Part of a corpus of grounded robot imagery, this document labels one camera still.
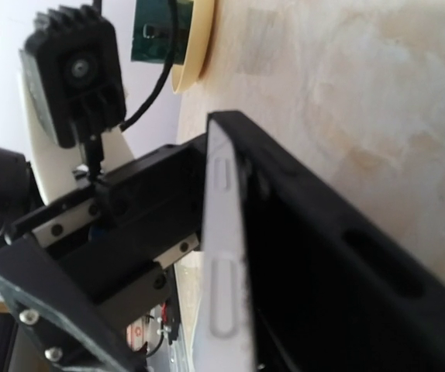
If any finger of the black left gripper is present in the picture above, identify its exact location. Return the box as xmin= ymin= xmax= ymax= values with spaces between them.
xmin=0 ymin=236 xmax=147 ymax=371

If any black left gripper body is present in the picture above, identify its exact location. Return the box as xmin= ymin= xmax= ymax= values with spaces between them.
xmin=11 ymin=143 xmax=208 ymax=326

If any white phone black screen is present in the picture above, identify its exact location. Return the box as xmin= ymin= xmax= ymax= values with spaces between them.
xmin=193 ymin=119 xmax=257 ymax=371

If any beige saucer plate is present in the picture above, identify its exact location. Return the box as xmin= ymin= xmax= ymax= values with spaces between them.
xmin=171 ymin=0 xmax=216 ymax=94

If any black mug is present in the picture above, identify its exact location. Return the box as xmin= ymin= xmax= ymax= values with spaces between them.
xmin=131 ymin=0 xmax=194 ymax=65

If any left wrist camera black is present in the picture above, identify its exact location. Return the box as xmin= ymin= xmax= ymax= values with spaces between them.
xmin=20 ymin=5 xmax=126 ymax=149

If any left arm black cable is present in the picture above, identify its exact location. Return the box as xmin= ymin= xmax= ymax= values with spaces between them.
xmin=119 ymin=0 xmax=181 ymax=133

